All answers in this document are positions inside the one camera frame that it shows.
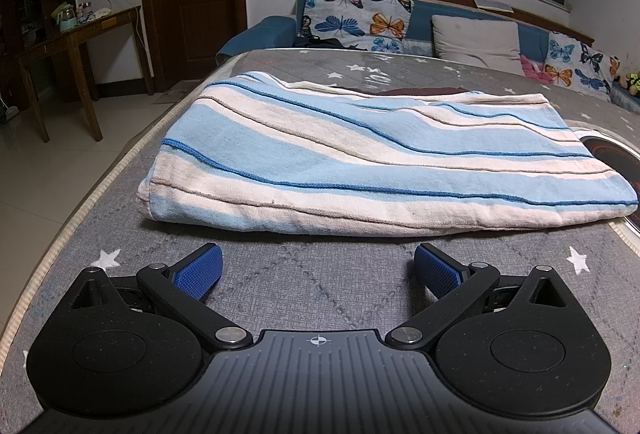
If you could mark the beige pillow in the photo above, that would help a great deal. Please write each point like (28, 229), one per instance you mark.
(475, 42)

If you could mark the grey star-print mattress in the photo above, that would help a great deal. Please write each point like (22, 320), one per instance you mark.
(310, 274)

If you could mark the blue white striped garment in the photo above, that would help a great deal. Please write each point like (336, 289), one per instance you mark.
(325, 164)

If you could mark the brown wooden door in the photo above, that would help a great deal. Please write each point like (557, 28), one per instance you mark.
(200, 24)

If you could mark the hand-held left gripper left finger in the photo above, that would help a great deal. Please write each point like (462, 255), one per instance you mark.
(197, 276)

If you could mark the large butterfly print pillow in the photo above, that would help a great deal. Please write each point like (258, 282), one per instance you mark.
(345, 14)

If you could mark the pink cloth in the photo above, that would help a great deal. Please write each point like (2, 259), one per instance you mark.
(532, 69)

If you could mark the small butterfly print pillow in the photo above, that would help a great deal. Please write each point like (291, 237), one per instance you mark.
(570, 59)

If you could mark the stuffed toy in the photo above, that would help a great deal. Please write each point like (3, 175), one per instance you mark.
(632, 82)

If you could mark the blue sofa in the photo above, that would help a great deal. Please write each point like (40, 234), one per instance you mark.
(425, 19)

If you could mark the maroon cloth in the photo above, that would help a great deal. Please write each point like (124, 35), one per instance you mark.
(425, 90)

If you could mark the grey book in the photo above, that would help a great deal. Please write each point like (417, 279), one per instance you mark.
(492, 4)

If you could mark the glass jar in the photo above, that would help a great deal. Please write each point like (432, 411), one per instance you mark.
(85, 9)

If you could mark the dark folded clothes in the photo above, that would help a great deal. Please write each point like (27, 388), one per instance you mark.
(325, 43)

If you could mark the grey door mat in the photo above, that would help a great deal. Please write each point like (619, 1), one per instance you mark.
(172, 94)

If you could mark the wooden side table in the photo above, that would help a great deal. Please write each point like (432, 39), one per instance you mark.
(85, 32)

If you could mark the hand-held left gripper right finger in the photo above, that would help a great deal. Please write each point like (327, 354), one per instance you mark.
(437, 271)

